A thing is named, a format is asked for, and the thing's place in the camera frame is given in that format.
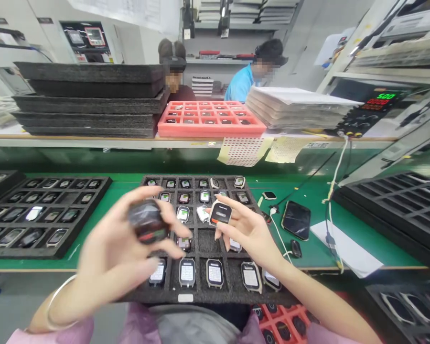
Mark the person's left hand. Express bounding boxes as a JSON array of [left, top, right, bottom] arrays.
[[74, 185, 195, 310]]

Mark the person's right hand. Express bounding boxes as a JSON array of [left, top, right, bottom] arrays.
[[213, 204, 287, 269]]

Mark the black smartwatch body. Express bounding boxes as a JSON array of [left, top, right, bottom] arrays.
[[128, 200, 170, 246]]

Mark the white smartwatch body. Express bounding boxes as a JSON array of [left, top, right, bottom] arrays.
[[209, 200, 233, 227]]

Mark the red foam grid tray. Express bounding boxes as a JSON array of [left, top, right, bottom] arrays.
[[157, 100, 268, 138]]

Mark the black foam grid tray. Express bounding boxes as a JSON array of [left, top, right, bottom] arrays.
[[0, 170, 26, 205], [0, 175, 114, 260], [120, 174, 302, 306]]

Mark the group of smartwatches lit screens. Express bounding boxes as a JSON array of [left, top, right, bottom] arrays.
[[146, 176, 283, 294]]

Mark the group of small black modules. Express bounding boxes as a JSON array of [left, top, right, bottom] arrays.
[[166, 102, 250, 126]]

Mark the red dotted sticker sheet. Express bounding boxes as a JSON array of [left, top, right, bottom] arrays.
[[216, 136, 274, 168]]

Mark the stack of black foam trays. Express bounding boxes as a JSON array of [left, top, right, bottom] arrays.
[[11, 61, 171, 139]]

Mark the group of dark-screen smartwatches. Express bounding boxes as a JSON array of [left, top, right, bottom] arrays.
[[0, 178, 102, 249]]

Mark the person's body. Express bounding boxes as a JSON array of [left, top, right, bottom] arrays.
[[5, 301, 348, 344]]

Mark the yellow dotted sticker sheet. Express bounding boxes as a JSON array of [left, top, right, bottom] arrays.
[[265, 136, 308, 164]]

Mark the black smartphone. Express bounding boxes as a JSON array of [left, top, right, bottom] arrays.
[[281, 200, 312, 241]]

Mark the white machine with screen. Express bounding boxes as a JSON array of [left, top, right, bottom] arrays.
[[58, 20, 125, 65]]

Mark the stack of clear plastic trays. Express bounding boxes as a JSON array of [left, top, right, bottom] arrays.
[[245, 86, 365, 130]]

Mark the grey storage shelf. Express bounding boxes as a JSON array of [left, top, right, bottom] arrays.
[[178, 0, 306, 98]]

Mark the red tray of round parts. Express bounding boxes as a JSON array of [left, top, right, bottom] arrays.
[[250, 302, 324, 344]]

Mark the white paper sheet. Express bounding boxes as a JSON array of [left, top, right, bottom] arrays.
[[309, 219, 385, 279]]

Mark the black bench power supply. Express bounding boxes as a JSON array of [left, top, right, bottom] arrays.
[[328, 78, 410, 139]]

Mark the stack of empty black trays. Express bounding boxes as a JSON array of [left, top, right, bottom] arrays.
[[332, 170, 430, 267]]

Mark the black tray of watch bezels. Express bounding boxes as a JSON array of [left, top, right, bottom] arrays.
[[365, 279, 430, 344]]

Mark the metal rack with trays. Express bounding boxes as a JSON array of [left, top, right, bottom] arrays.
[[314, 0, 430, 172]]

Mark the white charging cable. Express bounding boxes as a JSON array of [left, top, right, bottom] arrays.
[[258, 195, 294, 259]]

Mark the thin black probe cable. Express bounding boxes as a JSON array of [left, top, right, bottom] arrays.
[[270, 151, 338, 212]]

